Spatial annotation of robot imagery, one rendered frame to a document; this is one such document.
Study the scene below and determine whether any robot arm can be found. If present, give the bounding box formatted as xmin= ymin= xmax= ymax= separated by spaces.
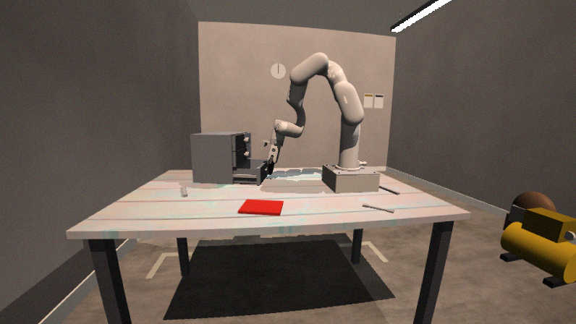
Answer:
xmin=260 ymin=53 xmax=366 ymax=171

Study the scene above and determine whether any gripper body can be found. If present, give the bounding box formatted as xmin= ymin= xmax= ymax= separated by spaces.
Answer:
xmin=268 ymin=144 xmax=282 ymax=163

